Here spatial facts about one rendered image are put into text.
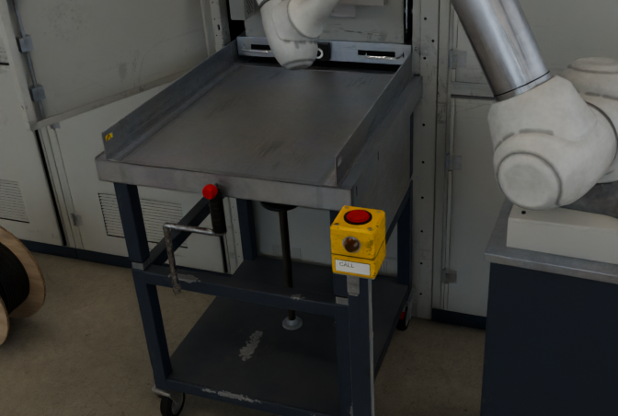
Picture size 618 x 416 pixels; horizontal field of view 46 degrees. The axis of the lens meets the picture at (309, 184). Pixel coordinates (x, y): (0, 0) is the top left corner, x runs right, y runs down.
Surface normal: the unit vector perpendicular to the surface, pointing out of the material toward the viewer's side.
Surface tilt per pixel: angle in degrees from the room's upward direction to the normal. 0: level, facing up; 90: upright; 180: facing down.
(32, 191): 90
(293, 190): 90
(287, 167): 0
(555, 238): 90
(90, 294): 0
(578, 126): 55
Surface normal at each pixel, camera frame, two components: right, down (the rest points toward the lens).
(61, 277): -0.06, -0.88
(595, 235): -0.39, 0.45
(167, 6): 0.72, 0.29
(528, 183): -0.57, 0.47
